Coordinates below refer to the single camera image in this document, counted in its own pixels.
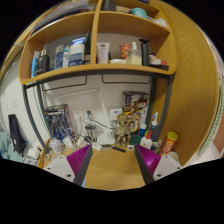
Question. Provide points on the white cardboard box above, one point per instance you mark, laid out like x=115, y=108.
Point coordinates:
x=33, y=152

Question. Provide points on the white charger block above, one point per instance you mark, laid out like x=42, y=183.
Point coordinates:
x=68, y=141

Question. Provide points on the small white cube clock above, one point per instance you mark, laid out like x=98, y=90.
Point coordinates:
x=130, y=147

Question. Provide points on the printed figurine box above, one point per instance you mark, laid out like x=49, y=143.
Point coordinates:
x=135, y=98

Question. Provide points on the wooden shelf unit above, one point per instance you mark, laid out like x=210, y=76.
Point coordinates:
x=96, y=68

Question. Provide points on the red chips can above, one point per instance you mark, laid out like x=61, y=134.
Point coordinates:
x=169, y=143

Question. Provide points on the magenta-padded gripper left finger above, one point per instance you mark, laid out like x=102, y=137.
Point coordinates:
x=58, y=165

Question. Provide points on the blue model kit box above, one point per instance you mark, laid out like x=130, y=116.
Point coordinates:
x=58, y=121

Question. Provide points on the teal striped bedding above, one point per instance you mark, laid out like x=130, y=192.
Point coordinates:
x=5, y=143

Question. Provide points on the small blue bottle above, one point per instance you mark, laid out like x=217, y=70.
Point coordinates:
x=142, y=129

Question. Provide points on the golden robot figurine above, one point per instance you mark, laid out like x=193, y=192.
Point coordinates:
x=121, y=130

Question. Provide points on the white power strip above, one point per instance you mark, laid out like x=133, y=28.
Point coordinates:
x=96, y=146

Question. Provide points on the black hanging bag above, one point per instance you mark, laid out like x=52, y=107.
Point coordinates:
x=15, y=133

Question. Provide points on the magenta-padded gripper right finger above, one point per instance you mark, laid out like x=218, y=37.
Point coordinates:
x=166, y=164

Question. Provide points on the grey metal cup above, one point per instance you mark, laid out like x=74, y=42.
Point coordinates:
x=90, y=129

